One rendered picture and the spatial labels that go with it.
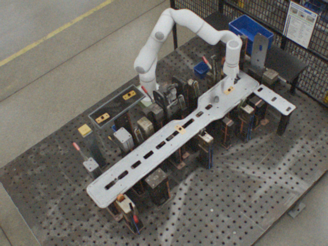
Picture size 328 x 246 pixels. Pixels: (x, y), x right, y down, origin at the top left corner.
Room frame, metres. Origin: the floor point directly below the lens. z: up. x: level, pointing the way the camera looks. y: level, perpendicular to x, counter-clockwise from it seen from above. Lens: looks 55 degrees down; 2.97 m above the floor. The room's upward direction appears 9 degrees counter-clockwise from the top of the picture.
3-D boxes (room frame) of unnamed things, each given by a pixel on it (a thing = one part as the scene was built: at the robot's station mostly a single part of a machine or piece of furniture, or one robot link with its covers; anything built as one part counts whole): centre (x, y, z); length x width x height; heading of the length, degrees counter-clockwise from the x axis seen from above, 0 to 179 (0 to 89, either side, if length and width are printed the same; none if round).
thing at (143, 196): (1.09, 0.24, 0.84); 0.17 x 0.06 x 0.29; 34
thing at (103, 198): (1.31, -0.09, 1.00); 1.38 x 0.22 x 0.02; 124
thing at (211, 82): (1.73, -0.40, 0.88); 0.07 x 0.06 x 0.35; 34
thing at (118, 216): (0.97, 0.42, 0.84); 0.18 x 0.06 x 0.29; 34
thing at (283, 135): (1.36, -0.83, 0.84); 0.11 x 0.06 x 0.29; 34
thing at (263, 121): (1.51, -0.73, 0.84); 0.11 x 0.06 x 0.29; 34
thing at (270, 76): (1.63, -0.79, 0.88); 0.08 x 0.08 x 0.36; 34
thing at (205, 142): (1.22, -0.25, 0.87); 0.12 x 0.09 x 0.35; 34
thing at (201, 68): (2.05, -0.38, 0.74); 0.11 x 0.10 x 0.09; 124
